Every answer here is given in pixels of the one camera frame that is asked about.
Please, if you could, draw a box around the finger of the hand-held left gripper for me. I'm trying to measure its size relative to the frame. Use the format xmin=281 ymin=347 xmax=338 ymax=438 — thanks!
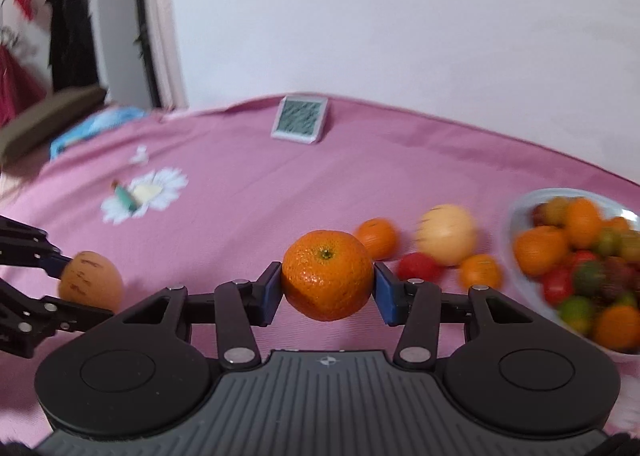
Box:
xmin=0 ymin=281 xmax=114 ymax=360
xmin=0 ymin=215 xmax=72 ymax=280

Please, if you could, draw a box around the pale pink curtain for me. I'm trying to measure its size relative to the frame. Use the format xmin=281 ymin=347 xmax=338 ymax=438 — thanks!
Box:
xmin=141 ymin=0 xmax=189 ymax=110

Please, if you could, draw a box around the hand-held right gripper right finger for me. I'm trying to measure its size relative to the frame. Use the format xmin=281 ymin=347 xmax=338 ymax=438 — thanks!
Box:
xmin=374 ymin=261 xmax=539 ymax=370

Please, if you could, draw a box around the mixed citrus tomato date pile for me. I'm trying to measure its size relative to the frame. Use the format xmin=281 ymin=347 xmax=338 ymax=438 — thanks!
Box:
xmin=514 ymin=196 xmax=640 ymax=352

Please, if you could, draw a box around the tan round fruit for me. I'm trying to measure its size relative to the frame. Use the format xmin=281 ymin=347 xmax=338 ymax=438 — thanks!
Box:
xmin=58 ymin=251 xmax=124 ymax=314

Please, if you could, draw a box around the black hanging coat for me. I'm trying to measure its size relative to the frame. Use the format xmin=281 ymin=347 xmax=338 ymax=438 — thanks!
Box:
xmin=46 ymin=0 xmax=100 ymax=92

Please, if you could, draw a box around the white patterned bowl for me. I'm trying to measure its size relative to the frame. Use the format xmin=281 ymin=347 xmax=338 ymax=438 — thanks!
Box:
xmin=505 ymin=187 xmax=640 ymax=363

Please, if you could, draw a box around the pale yellow round fruit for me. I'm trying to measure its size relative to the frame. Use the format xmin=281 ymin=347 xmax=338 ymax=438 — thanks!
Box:
xmin=416 ymin=205 xmax=478 ymax=267

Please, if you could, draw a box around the pink floral cloth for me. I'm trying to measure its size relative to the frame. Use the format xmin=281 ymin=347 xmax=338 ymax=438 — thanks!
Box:
xmin=0 ymin=91 xmax=640 ymax=456

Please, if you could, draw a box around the white digital clock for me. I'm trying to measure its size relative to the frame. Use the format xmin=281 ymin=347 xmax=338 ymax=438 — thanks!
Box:
xmin=270 ymin=95 xmax=329 ymax=145

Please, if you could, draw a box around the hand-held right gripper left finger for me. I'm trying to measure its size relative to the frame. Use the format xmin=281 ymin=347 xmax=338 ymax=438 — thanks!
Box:
xmin=112 ymin=261 xmax=284 ymax=371

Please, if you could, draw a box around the red cherry tomato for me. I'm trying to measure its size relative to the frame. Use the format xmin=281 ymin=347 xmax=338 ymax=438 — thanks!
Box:
xmin=397 ymin=253 xmax=443 ymax=283

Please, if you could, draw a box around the brown cushion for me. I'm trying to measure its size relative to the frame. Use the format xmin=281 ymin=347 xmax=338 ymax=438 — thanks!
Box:
xmin=0 ymin=85 xmax=108 ymax=163

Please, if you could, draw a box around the mandarin orange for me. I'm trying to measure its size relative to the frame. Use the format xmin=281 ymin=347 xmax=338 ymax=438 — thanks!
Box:
xmin=459 ymin=254 xmax=502 ymax=291
xmin=353 ymin=218 xmax=399 ymax=261
xmin=281 ymin=230 xmax=375 ymax=322

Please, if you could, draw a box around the light blue packet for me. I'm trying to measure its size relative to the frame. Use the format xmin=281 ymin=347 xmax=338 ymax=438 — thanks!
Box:
xmin=49 ymin=106 xmax=149 ymax=160

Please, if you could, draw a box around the small green tube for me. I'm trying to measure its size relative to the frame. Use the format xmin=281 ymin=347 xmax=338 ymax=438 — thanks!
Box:
xmin=112 ymin=179 xmax=137 ymax=211

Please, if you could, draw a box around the dark door frame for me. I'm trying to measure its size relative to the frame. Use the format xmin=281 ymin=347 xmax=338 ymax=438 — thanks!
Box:
xmin=132 ymin=0 xmax=164 ymax=110

